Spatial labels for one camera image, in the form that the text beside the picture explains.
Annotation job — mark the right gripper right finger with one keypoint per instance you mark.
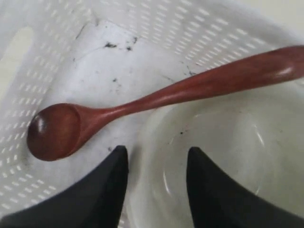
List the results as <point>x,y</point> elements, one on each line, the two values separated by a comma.
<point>218,201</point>

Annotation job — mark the white bowl dark rim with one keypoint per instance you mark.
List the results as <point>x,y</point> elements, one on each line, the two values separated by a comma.
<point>255,136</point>

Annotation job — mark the white perforated plastic basket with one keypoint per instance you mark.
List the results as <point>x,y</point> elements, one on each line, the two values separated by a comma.
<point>103,53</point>

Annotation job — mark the reddish brown wooden spoon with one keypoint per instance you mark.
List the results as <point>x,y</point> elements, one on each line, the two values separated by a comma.
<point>59,130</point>

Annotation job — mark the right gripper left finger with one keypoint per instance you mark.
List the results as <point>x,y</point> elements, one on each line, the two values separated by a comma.
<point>96,201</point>

